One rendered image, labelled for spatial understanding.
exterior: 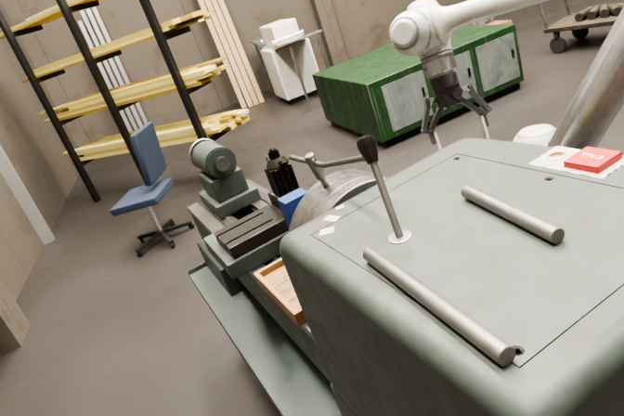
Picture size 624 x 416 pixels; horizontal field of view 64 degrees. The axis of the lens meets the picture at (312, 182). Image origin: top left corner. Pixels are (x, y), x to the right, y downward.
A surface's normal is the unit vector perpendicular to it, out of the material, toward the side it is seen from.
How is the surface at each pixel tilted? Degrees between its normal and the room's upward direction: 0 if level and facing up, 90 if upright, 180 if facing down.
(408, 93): 90
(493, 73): 90
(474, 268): 0
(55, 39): 90
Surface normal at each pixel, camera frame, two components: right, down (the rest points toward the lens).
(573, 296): -0.31, -0.88
